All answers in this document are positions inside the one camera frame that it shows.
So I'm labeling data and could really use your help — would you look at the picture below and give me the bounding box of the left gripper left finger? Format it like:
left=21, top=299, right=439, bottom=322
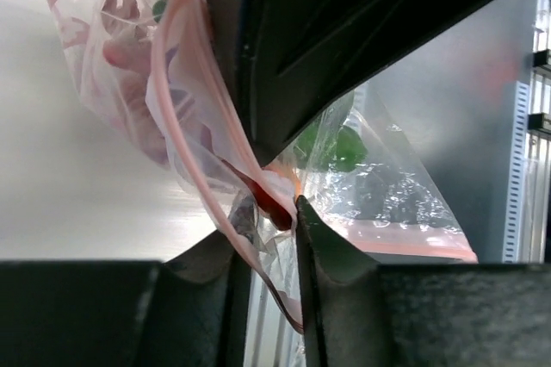
left=1, top=232, right=251, bottom=366

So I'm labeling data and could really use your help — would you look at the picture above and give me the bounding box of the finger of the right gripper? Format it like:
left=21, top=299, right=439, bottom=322
left=207, top=0, right=492, bottom=156

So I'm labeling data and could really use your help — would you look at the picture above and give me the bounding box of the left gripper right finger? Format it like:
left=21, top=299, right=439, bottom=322
left=296, top=197, right=550, bottom=366

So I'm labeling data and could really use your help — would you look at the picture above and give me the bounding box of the green toy cucumber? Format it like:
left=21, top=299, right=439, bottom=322
left=293, top=94, right=368, bottom=172

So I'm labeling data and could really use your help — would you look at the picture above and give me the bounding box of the red toy chili pepper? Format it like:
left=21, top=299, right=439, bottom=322
left=221, top=159, right=292, bottom=231

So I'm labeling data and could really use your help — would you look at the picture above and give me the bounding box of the clear pink-dotted zip bag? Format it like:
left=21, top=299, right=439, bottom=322
left=46, top=0, right=477, bottom=331

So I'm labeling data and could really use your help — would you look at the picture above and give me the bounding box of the red toy lobster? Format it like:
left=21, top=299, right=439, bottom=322
left=46, top=0, right=232, bottom=182

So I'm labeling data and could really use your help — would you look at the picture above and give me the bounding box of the white slotted cable duct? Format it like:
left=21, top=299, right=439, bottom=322
left=502, top=82, right=529, bottom=264

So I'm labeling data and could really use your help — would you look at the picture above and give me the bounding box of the aluminium mounting rail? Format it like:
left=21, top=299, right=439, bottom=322
left=528, top=0, right=550, bottom=263

